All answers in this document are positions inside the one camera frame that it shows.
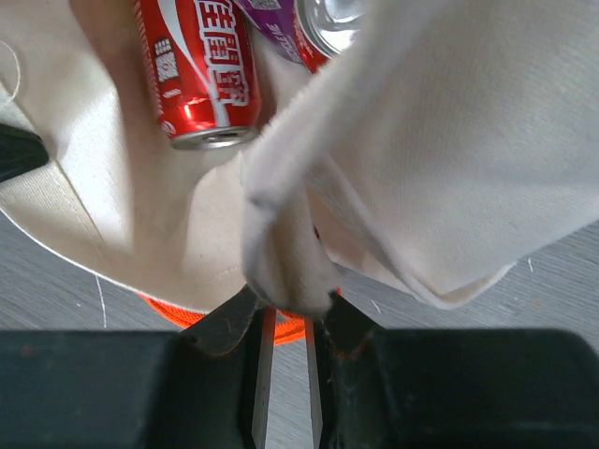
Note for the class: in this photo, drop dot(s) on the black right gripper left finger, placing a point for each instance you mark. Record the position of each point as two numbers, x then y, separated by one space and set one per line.
222 330

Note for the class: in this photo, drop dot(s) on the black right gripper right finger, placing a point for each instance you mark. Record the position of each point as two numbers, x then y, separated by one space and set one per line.
343 330

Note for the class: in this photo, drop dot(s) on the beige canvas tote bag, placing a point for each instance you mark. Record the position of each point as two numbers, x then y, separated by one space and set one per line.
448 141

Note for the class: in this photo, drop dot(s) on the red cola can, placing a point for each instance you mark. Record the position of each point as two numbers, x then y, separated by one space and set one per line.
200 70
323 29

